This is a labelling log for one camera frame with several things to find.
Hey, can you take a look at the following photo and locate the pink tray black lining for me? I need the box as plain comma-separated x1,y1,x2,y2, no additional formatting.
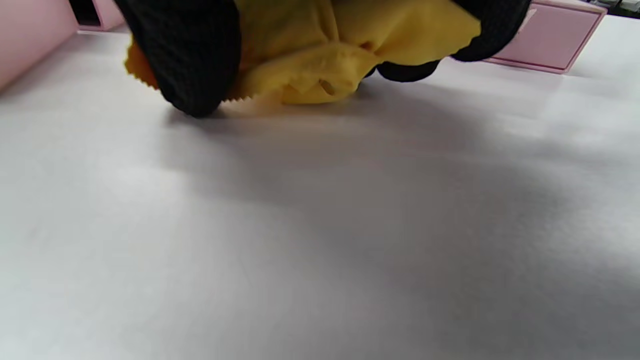
0,0,80,94

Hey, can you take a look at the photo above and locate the yellow cleaning cloth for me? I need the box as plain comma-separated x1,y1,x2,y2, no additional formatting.
123,0,482,106

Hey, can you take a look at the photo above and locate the person's right hand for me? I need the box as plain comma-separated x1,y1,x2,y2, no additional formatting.
114,0,532,119

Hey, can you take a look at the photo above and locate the pink floral box sleeve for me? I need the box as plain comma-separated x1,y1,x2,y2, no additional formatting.
482,0,609,75

